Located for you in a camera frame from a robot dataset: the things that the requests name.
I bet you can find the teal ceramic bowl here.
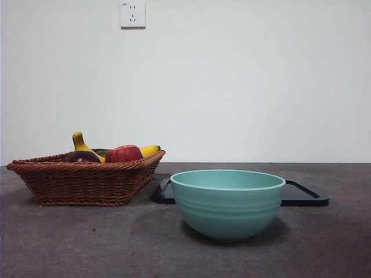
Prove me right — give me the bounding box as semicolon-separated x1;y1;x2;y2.
170;170;287;243

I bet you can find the dark purple plum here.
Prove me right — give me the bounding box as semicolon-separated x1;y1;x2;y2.
65;150;101;163

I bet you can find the red apple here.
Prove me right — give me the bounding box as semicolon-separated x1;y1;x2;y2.
104;144;144;163

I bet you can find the yellow banana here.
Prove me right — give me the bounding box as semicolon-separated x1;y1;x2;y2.
72;131;162;163

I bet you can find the brown wicker basket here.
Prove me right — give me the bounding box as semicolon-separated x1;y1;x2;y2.
6;149;166;207

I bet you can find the dark teal tray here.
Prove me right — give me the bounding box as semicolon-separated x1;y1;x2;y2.
152;177;330;207

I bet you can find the white wall socket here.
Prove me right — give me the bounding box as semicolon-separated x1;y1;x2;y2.
121;1;147;29

